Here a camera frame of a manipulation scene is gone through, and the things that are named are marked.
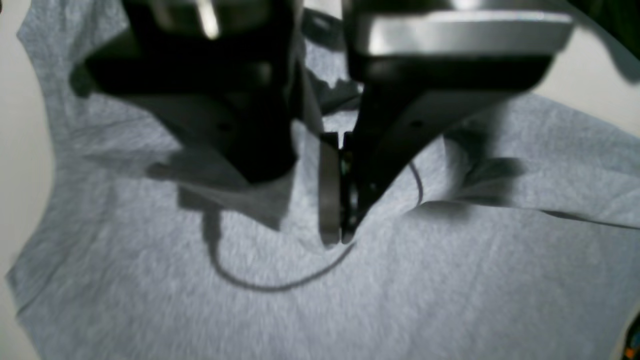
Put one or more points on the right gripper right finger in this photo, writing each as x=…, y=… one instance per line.
x=425, y=65

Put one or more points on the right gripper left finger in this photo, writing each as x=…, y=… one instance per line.
x=228, y=79

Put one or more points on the grey T-shirt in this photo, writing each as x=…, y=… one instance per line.
x=513, y=236

